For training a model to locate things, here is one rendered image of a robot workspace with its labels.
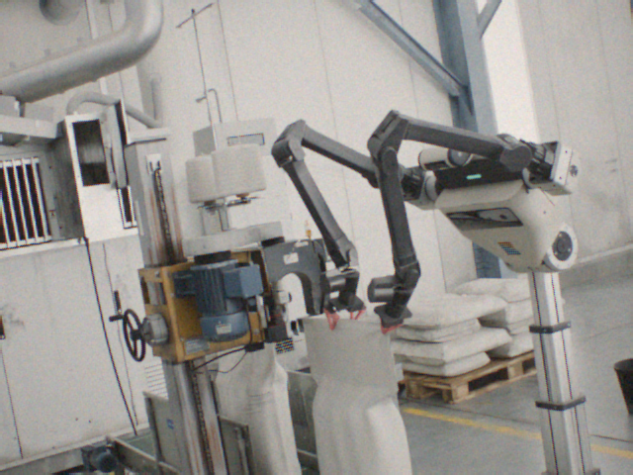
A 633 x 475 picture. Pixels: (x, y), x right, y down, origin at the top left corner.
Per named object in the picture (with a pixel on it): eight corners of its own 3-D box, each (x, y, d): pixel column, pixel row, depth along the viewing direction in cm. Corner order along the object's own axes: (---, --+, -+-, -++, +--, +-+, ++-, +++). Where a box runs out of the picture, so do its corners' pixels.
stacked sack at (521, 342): (577, 340, 611) (574, 320, 610) (512, 363, 577) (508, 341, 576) (534, 337, 648) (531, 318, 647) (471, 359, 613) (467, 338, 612)
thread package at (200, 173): (236, 197, 297) (228, 149, 296) (200, 203, 289) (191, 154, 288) (219, 200, 309) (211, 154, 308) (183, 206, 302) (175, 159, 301)
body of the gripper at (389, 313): (371, 311, 247) (379, 293, 242) (400, 303, 252) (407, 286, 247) (383, 327, 243) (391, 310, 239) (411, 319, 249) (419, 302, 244)
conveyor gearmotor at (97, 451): (128, 471, 421) (123, 442, 420) (100, 480, 414) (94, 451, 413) (110, 460, 447) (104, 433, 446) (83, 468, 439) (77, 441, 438)
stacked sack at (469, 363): (494, 364, 576) (492, 347, 575) (445, 381, 553) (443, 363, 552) (432, 357, 632) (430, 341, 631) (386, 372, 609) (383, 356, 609)
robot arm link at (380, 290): (420, 271, 234) (408, 256, 241) (383, 272, 230) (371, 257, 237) (411, 309, 239) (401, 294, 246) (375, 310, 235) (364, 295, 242)
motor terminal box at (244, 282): (266, 299, 267) (260, 263, 266) (246, 306, 258) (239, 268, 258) (246, 301, 271) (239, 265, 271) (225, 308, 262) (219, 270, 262)
